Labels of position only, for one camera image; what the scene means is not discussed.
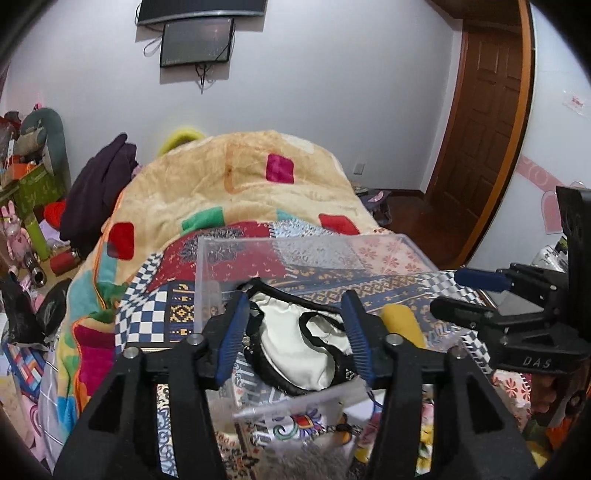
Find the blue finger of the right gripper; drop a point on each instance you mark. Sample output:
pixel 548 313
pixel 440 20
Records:
pixel 535 284

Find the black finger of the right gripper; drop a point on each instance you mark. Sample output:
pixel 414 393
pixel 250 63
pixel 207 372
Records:
pixel 465 315

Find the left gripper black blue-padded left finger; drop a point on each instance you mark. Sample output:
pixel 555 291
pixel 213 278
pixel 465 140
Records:
pixel 115 437

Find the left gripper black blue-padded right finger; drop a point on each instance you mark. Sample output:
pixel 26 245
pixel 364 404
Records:
pixel 475 435

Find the yellow green sponge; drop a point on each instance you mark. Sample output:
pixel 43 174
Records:
pixel 400 319

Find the clear plastic storage box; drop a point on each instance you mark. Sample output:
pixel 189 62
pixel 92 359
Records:
pixel 382 269

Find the white black-trimmed fabric pouch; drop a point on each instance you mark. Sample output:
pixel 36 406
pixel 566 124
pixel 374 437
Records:
pixel 294 345

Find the floral green yellow cloth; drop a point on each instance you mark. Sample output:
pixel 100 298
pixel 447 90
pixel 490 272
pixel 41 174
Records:
pixel 429 442

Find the person's right hand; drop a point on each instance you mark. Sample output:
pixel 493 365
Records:
pixel 547 397

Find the white small fridge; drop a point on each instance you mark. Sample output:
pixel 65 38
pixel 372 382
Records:
pixel 553 257

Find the white wardrobe sliding door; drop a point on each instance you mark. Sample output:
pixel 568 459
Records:
pixel 555 151

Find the bag on floor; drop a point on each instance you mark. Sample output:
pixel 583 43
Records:
pixel 376 202

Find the black plastic bag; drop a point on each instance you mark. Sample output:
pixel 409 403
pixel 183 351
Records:
pixel 26 326

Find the brown wooden door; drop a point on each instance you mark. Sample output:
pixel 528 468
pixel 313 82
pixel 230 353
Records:
pixel 479 140

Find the patterned patchwork bed cover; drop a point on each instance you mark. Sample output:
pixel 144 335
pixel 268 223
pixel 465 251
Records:
pixel 293 406

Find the black flashlight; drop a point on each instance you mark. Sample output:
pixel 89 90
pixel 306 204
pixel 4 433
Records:
pixel 36 273

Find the red cylindrical can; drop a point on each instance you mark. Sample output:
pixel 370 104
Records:
pixel 64 262

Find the green bottle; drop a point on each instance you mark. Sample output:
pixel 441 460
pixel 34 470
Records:
pixel 37 238

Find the pink rabbit toy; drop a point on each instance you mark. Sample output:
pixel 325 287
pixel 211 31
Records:
pixel 17 237

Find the beige patchwork fleece blanket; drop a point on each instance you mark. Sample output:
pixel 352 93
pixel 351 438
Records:
pixel 213 182

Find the red cushion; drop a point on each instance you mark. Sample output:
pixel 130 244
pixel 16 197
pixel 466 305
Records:
pixel 53 212

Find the dark purple jacket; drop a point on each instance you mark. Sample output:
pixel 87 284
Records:
pixel 92 197

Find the green cardboard box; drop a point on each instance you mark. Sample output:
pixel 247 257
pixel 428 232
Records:
pixel 36 188

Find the yellow green plush item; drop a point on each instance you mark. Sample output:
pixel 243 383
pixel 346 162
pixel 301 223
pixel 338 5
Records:
pixel 180 137

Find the grey plush toy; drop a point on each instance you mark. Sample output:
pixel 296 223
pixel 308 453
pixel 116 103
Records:
pixel 42 132

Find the wall power socket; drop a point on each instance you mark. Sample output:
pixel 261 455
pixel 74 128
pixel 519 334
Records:
pixel 358 169

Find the small wall monitor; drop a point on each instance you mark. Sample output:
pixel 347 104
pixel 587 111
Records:
pixel 196 41

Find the large wall television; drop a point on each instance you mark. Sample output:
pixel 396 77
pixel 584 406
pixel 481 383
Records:
pixel 158 11

